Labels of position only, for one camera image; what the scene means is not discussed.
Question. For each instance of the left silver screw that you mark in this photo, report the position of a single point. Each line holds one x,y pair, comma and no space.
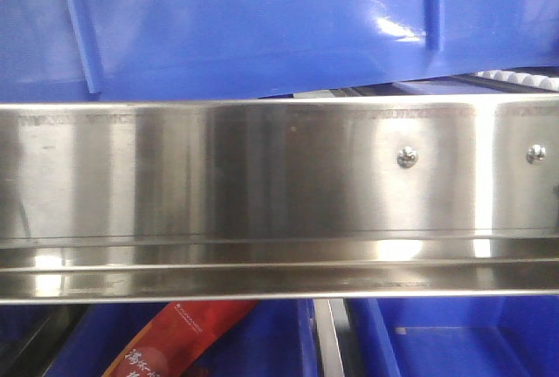
407,157

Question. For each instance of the large blue plastic bin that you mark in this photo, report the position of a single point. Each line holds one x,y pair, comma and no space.
120,50

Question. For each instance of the white roller track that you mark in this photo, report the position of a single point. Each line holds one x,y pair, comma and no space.
540,81

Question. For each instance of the metal divider bar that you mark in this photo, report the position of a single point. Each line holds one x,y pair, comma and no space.
330,318

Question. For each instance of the silver screw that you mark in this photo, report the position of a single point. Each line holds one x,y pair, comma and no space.
536,154
407,157

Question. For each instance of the right silver screw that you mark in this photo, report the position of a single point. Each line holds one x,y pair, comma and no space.
536,154

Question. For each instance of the black frame bar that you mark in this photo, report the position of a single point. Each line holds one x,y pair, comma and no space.
33,335

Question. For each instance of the lower right blue bin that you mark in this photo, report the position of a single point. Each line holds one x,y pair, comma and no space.
457,336

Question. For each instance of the stainless steel shelf rail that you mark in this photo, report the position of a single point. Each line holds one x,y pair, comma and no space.
278,198

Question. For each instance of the lower left blue bin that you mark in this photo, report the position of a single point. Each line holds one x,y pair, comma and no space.
274,339

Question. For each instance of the red snack package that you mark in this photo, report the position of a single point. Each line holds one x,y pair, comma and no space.
177,336

